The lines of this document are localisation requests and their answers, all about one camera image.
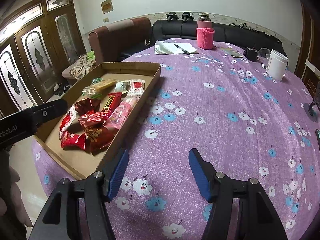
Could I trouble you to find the wooden glass doors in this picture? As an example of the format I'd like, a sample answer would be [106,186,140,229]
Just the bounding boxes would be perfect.
[1,0,85,115]

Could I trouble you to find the phone on table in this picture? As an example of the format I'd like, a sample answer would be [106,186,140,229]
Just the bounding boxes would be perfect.
[220,47,243,58]

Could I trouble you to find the dark red gold-character packet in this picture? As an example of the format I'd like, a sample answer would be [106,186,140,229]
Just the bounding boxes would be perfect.
[78,112,115,153]

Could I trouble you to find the black leather sofa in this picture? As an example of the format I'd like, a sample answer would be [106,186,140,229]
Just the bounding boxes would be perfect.
[120,19,288,66]

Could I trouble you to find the red white small packet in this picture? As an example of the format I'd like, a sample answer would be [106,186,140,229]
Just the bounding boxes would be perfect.
[59,105,76,140]

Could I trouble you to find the cardboard tray box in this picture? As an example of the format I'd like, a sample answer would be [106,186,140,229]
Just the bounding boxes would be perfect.
[34,62,161,183]

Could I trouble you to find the clear glass cup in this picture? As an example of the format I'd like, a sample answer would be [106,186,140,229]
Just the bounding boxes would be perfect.
[257,48,271,64]

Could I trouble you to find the small white green packet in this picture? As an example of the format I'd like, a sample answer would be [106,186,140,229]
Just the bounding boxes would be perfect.
[113,80,130,94]

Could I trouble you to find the green candy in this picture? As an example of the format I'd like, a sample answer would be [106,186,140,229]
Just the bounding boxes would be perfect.
[91,77,103,85]

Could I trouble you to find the person left hand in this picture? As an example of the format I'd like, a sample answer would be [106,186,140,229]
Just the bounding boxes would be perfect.
[9,166,33,228]

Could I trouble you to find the clear biscuit packet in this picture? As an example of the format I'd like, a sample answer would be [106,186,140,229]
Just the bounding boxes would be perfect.
[82,79,117,95]

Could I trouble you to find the green-end clear candy packet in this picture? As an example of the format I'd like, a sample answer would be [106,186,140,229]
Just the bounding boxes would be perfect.
[82,93,103,99]

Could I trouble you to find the white notepad paper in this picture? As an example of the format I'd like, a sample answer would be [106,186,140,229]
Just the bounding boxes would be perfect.
[154,41,198,55]

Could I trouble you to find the pink snack packet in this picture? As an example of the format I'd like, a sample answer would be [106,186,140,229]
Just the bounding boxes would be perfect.
[103,96,139,129]

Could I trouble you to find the white plastic jar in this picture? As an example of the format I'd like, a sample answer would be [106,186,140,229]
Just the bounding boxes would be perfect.
[266,49,288,81]

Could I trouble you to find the white red square packet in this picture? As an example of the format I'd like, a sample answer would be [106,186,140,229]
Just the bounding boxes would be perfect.
[127,79,145,98]

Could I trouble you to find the patterned blanket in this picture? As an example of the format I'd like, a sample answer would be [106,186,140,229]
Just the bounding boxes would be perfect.
[70,51,96,80]

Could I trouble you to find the black pen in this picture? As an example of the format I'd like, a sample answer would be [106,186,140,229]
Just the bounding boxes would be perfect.
[175,44,191,55]

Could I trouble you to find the red black-label snack bar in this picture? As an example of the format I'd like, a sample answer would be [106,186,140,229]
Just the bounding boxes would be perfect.
[102,92,122,118]

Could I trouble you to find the black small pouch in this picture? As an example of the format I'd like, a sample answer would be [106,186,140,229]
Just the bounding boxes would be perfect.
[243,47,258,62]

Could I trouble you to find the black phone stand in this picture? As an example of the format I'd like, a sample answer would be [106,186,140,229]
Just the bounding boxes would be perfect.
[304,82,320,122]

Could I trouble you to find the brown armchair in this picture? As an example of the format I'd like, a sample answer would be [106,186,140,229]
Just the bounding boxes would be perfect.
[61,17,152,86]

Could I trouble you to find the pink sleeved thermos bottle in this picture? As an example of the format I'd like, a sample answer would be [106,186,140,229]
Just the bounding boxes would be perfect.
[196,12,215,50]

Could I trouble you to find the red round-logo packet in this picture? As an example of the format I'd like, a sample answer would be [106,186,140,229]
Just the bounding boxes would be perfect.
[61,131,86,151]

